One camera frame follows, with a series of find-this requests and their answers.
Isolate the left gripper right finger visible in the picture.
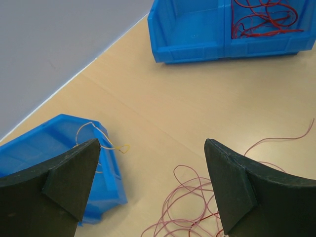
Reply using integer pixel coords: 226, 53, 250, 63
204, 139, 316, 237

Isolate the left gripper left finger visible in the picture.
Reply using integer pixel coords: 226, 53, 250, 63
0, 139, 100, 237

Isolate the wire bundle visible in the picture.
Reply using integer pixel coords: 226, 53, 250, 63
140, 118, 316, 237

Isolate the yellow wire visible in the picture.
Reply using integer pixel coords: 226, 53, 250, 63
73, 122, 131, 173

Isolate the red wire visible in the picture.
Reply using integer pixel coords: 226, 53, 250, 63
231, 0, 305, 40

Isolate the small blue bin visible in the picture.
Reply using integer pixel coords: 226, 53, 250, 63
0, 114, 127, 224

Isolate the large divided blue bin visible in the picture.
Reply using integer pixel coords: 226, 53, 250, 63
148, 0, 316, 64

